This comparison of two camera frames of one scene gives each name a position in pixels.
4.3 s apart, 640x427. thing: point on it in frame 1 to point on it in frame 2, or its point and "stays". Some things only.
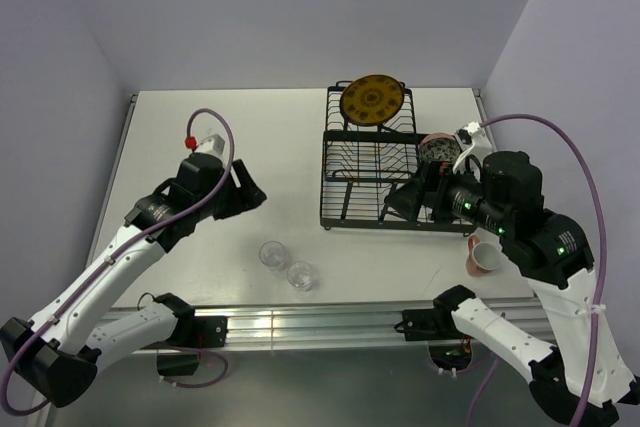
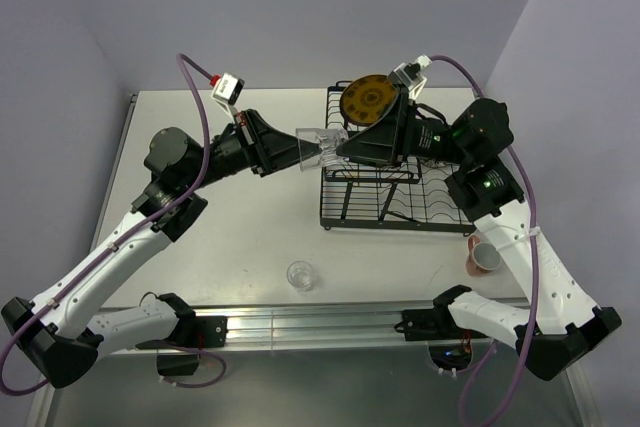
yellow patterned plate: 370,100 stays
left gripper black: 247,196 to 269,149
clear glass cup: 299,274 stays
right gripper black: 405,198 to 383,141
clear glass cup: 274,255 to 317,147
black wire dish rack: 362,164 stays
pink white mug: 482,258 stays
